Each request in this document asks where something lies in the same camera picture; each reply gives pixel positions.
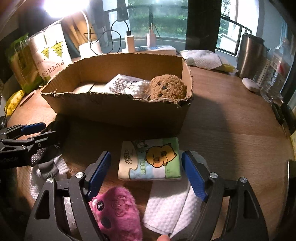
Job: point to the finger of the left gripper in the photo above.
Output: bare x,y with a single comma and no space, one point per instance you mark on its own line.
39,141
17,131

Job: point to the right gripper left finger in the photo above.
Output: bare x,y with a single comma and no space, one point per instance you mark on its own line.
83,186

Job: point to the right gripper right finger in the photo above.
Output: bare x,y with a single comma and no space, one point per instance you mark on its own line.
209,187

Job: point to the grey dotted sock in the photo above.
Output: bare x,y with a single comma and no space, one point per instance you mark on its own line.
44,160

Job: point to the pink plush monster toy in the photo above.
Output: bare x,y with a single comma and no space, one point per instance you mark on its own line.
116,214

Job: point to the white paper towel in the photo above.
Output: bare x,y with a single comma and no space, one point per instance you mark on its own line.
36,181
172,208

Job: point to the cartoon tissue pack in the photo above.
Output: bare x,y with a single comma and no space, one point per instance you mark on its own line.
150,160

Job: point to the clear zip bag with print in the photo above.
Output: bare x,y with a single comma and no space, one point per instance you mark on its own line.
124,84

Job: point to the brown plush bear toy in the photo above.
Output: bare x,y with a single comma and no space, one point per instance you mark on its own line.
168,87

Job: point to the small yellow packet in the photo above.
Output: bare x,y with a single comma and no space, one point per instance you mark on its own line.
13,102

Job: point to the green yellow snack bag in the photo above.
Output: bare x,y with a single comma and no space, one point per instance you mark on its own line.
21,62

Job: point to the open cardboard box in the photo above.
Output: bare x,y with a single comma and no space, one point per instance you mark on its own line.
80,90

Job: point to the white paper cup bag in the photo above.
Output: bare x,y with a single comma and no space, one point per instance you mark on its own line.
49,51

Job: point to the white earbuds case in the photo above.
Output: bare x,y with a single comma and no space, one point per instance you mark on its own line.
250,85

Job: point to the brown curtain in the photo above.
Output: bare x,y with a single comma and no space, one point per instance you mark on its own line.
76,27

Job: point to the folded white napkins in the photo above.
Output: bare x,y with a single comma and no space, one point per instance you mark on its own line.
208,60

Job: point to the white desk lamp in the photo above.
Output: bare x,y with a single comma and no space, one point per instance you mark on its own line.
61,9

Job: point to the clear water bottle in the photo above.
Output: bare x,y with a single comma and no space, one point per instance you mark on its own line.
273,71

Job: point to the stainless steel tumbler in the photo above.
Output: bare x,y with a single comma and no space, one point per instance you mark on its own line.
250,56

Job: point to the white power strip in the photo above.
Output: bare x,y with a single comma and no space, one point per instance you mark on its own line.
166,49

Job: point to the dark hanging clothes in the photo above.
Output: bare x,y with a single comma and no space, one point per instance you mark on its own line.
122,14

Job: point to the white charger with black cable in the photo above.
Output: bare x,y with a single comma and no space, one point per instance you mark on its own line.
129,39

